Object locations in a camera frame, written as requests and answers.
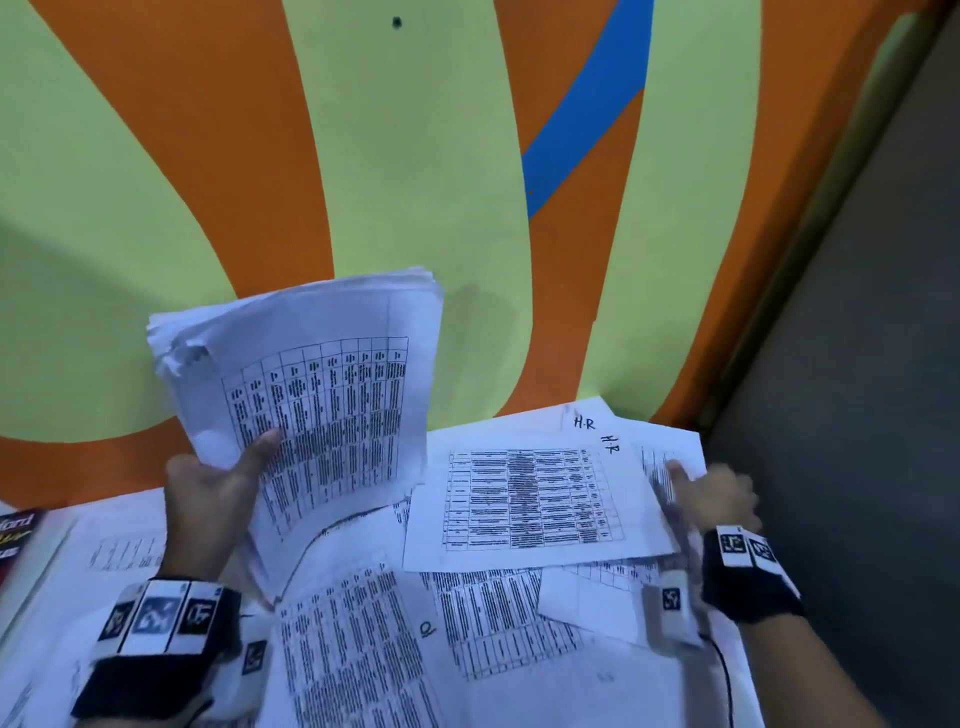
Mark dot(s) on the person's left hand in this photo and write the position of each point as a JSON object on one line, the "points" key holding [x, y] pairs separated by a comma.
{"points": [[210, 510]]}

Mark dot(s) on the person's right hand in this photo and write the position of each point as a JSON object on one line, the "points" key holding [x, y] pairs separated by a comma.
{"points": [[720, 502]]}

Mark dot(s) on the gathered paper stack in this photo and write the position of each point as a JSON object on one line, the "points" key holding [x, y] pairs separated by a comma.
{"points": [[330, 375]]}

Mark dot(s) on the printed sheets spread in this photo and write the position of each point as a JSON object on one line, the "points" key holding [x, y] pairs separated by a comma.
{"points": [[525, 495]]}

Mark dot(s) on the person's right forearm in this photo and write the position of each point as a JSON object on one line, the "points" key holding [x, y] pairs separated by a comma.
{"points": [[810, 675]]}

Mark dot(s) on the white book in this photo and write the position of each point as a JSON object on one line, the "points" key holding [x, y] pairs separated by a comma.
{"points": [[45, 570]]}

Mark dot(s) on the dark paperback book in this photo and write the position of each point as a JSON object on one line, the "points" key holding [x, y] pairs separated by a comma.
{"points": [[19, 540]]}

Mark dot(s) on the white wrist camera unit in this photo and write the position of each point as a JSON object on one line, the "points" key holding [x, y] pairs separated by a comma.
{"points": [[671, 607], [251, 660]]}

